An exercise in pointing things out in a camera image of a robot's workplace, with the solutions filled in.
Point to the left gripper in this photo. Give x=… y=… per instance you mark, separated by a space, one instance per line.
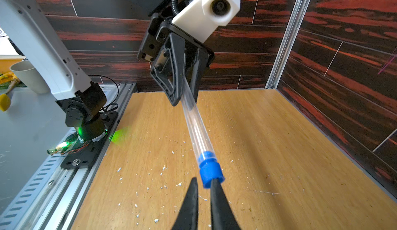
x=167 y=49

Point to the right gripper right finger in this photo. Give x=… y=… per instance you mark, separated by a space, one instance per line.
x=222 y=216

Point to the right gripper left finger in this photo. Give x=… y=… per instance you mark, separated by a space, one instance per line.
x=187 y=218

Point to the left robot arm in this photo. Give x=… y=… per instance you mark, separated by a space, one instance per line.
x=76 y=94

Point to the white cup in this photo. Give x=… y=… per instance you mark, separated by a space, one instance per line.
x=30 y=77

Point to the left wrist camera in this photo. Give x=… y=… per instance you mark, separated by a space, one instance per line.
x=202 y=17

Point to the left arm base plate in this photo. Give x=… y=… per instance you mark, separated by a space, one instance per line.
x=78 y=153

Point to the aluminium front rail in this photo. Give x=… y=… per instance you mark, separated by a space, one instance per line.
x=52 y=198

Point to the yellow tool handle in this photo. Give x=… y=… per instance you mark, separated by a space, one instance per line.
x=13 y=81

